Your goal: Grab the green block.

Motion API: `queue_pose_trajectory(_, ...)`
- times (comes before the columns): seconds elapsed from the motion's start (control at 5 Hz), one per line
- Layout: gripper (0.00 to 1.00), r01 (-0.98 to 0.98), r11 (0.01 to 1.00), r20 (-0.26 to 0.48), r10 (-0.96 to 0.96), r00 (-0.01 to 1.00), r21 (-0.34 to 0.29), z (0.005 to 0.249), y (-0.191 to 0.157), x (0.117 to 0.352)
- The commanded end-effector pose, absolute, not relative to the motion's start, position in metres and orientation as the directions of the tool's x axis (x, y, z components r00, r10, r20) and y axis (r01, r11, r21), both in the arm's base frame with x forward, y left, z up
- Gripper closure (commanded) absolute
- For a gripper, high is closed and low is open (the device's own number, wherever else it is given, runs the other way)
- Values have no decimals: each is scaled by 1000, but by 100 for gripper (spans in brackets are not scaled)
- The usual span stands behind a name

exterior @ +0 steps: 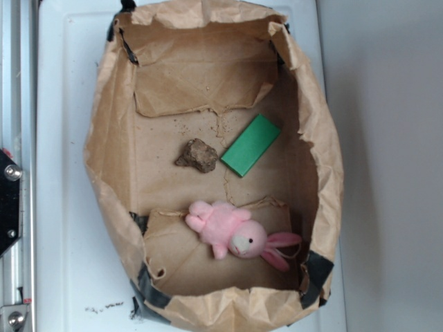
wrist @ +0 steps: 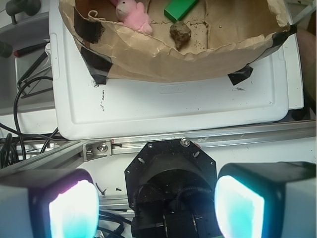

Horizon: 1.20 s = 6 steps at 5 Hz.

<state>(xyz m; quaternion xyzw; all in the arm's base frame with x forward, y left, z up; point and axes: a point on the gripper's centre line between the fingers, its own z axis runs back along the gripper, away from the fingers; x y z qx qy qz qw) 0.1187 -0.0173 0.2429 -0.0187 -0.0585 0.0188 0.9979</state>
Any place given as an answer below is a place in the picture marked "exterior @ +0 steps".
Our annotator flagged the green rectangular block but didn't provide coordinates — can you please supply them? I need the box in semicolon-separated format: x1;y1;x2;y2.
221;114;281;178

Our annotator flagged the brown rock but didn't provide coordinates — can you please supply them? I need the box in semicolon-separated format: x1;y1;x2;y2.
174;138;218;173

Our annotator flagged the pink plush bunny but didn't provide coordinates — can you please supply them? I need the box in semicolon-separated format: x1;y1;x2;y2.
185;201;302;272

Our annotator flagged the black metal bracket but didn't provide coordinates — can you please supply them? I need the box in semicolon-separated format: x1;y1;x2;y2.
0;149;23;257

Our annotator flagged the aluminium frame rail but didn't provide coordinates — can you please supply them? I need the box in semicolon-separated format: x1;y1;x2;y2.
1;1;37;331

